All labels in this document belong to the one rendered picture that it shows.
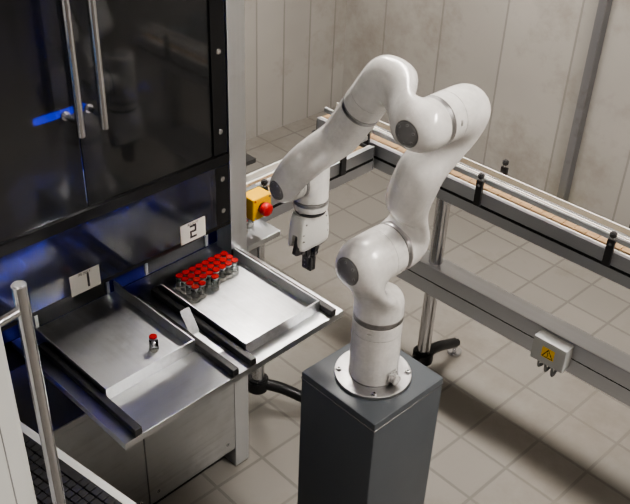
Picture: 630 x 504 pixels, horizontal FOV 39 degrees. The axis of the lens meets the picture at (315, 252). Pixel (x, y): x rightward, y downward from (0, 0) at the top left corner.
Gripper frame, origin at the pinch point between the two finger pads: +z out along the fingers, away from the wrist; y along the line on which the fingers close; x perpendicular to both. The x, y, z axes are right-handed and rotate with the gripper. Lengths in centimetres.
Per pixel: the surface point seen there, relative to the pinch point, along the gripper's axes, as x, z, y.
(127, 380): -11, 17, 48
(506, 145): -93, 88, -247
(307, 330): 2.4, 19.4, 2.1
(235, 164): -37.0, -9.3, -8.6
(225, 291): -24.4, 19.2, 6.7
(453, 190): -15, 18, -82
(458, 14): -135, 28, -249
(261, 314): -10.3, 19.2, 6.4
